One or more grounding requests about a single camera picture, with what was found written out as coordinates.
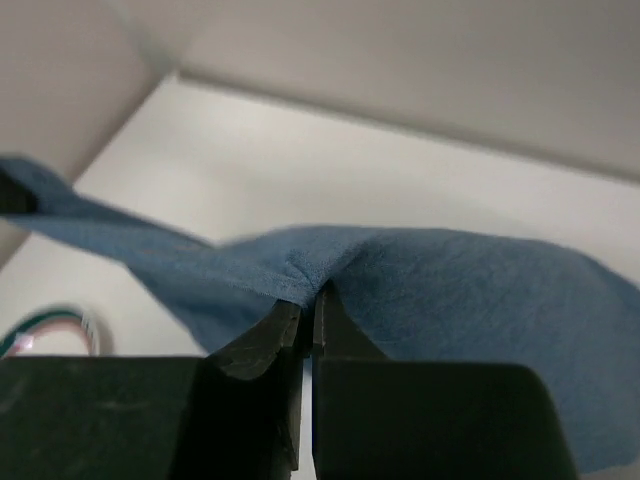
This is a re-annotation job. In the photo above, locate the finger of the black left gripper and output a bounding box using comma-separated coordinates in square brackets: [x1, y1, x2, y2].
[0, 171, 38, 215]

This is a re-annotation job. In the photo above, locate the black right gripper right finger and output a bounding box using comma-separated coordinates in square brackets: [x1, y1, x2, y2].
[312, 281, 388, 360]

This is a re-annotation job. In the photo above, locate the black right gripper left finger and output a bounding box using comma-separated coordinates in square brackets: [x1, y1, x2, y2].
[206, 301, 302, 381]

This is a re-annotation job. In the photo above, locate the blue cloth placemat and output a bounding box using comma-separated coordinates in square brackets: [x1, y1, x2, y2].
[1, 156, 639, 473]

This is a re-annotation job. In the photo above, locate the white plate green red rim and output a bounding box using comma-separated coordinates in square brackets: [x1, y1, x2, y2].
[1, 303, 114, 359]

